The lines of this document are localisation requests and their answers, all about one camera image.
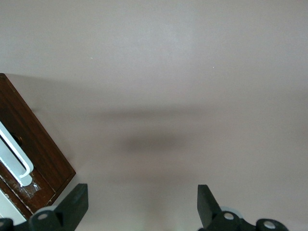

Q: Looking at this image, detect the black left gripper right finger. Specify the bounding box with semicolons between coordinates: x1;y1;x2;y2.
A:
197;184;289;231

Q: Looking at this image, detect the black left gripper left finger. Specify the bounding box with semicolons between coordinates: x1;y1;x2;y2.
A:
0;183;89;231

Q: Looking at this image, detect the white drawer handle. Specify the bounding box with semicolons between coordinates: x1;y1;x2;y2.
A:
0;121;34;187

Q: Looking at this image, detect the dark brown wooden drawer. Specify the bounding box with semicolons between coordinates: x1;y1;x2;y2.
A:
0;73;77;218

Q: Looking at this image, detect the wooden drawer cabinet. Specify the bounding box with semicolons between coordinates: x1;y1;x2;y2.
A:
0;178;33;223

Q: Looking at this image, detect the clear adhesive tape piece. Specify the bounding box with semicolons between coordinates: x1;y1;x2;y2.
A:
14;182;41;197

